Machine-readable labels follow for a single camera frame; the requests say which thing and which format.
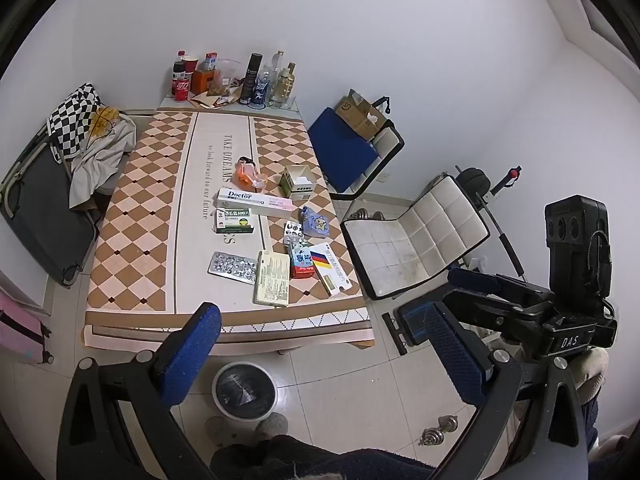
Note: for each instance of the white padded chair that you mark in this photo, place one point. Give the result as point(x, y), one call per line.
point(405, 250)

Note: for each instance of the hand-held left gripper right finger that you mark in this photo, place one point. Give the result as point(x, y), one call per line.
point(457, 355)

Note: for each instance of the orange snack packet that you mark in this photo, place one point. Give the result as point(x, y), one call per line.
point(248, 172)

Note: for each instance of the person's dark trouser legs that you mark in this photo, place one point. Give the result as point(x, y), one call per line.
point(325, 465)

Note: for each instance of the red cup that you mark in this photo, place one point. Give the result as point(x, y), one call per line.
point(191, 66)

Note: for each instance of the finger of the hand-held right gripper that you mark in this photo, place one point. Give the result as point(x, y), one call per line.
point(414, 322)
point(475, 280)

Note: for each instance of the yellow mesh bag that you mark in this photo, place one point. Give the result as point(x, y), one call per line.
point(104, 121)

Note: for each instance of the blue cartoon packet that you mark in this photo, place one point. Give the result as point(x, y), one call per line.
point(315, 222)

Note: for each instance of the checkered printed tablecloth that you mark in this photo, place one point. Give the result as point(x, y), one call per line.
point(165, 200)

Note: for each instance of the large silver blister pack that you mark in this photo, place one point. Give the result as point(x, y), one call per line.
point(232, 267)

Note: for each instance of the clear glass bottle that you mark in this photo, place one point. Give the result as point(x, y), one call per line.
point(276, 80)

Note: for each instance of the long white toothpaste box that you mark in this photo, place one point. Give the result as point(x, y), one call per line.
point(255, 201)

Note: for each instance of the clear plastic snack bag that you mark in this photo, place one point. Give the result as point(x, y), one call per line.
point(224, 80)

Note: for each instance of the pale yellow box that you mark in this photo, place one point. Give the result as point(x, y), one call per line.
point(272, 280)

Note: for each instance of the orange box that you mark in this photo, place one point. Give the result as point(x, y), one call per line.
point(202, 82)

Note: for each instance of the pink suitcase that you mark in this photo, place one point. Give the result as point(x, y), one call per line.
point(20, 332)

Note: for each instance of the blue cushioned chair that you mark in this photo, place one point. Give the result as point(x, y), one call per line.
point(390, 147)

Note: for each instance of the black white checkered cloth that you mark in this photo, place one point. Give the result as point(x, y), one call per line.
point(72, 120)

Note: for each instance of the gold glass bottle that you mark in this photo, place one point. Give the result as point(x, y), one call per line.
point(286, 87)

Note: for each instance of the cola bottle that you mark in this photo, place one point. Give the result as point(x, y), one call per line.
point(181, 85)

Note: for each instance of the brown paper wrapper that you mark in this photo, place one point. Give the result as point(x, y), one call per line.
point(210, 101)

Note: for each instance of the blue white bottle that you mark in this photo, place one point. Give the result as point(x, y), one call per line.
point(261, 92)

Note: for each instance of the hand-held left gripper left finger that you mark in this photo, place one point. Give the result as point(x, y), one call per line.
point(192, 355)

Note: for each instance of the cardboard box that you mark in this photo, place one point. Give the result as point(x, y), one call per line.
point(357, 112)

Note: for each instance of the small white green box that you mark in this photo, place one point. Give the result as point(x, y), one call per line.
point(296, 184)

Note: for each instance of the metal dumbbell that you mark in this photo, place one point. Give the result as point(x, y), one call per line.
point(440, 430)
point(372, 215)

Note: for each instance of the grey slipper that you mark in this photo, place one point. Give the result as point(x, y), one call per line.
point(272, 426)

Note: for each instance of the person's right forearm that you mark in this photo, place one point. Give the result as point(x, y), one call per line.
point(592, 370)

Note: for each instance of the blue cushion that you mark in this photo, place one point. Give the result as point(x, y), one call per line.
point(340, 150)

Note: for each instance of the green medicine box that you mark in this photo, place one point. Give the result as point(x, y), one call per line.
point(234, 220)

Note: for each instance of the small silver blister pack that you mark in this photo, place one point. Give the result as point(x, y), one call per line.
point(293, 232)

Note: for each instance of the white trash bin black liner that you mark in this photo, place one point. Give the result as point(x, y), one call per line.
point(244, 392)

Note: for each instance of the grey folding bed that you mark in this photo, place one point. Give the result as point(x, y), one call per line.
point(45, 220)

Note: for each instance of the black exercise machine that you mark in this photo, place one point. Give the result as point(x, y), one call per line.
point(472, 180)

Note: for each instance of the red blue medicine box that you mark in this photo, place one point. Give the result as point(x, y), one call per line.
point(301, 260)

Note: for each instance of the white box striped flag print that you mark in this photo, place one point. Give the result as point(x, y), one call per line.
point(330, 270)

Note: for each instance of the small blue white carton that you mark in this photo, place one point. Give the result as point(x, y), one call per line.
point(211, 61)

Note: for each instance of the tall black bottle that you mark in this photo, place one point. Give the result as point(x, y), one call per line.
point(250, 80)

